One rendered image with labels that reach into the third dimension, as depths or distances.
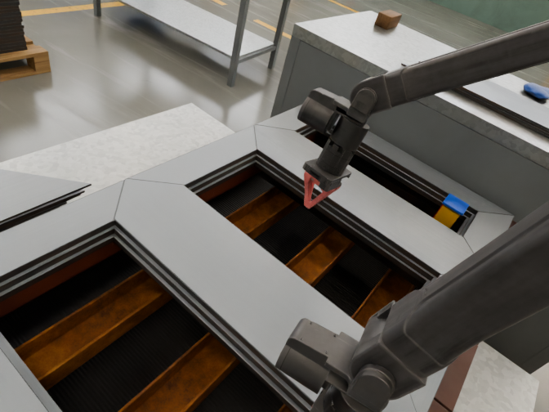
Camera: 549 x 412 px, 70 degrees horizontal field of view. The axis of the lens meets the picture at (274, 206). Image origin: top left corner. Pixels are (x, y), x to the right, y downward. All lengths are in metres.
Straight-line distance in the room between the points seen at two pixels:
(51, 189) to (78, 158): 0.18
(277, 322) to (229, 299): 0.09
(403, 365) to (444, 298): 0.08
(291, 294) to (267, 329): 0.09
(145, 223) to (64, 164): 0.39
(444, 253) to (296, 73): 0.84
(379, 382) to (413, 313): 0.07
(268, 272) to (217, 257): 0.10
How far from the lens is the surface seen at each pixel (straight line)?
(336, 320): 0.76
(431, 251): 1.01
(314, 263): 1.07
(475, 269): 0.35
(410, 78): 0.69
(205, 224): 0.84
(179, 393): 0.83
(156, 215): 0.84
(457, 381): 0.87
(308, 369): 0.48
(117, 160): 1.16
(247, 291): 0.74
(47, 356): 0.89
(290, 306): 0.75
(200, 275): 0.75
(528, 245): 0.33
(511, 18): 9.59
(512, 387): 1.16
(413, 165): 1.30
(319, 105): 0.74
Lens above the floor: 1.46
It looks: 41 degrees down
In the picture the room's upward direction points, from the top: 18 degrees clockwise
